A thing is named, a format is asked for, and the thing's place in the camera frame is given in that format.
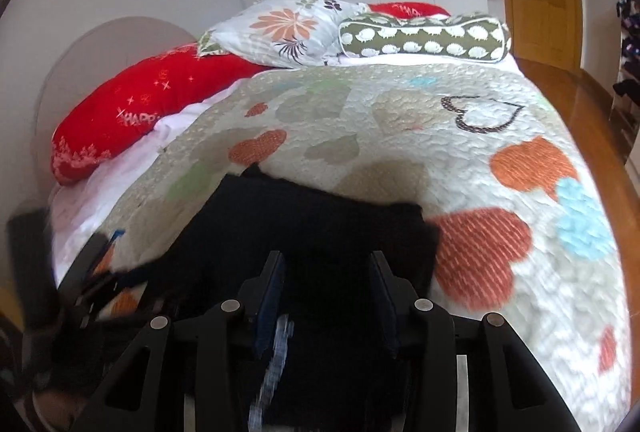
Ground green bolster pillow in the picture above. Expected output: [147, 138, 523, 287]
[337, 12, 512, 63]

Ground white floral pillow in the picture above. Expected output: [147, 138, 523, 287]
[196, 0, 371, 68]

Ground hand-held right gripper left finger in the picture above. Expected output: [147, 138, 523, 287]
[70, 251, 287, 432]

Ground white bed sheet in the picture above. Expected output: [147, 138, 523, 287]
[50, 67, 281, 288]

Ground heart patterned quilt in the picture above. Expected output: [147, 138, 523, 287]
[95, 62, 632, 432]

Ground person's body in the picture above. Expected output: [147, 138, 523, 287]
[0, 312, 101, 432]

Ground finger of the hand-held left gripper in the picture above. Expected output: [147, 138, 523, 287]
[62, 229, 125, 308]
[75, 272, 147, 329]

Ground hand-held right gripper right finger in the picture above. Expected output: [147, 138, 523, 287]
[369, 251, 583, 432]

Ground beige rounded headboard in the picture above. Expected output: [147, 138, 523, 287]
[34, 16, 203, 183]

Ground black pants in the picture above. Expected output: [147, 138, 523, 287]
[100, 164, 441, 432]

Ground long red pillow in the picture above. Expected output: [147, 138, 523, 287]
[51, 43, 273, 185]

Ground small red pillow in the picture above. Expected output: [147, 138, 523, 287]
[369, 2, 451, 20]

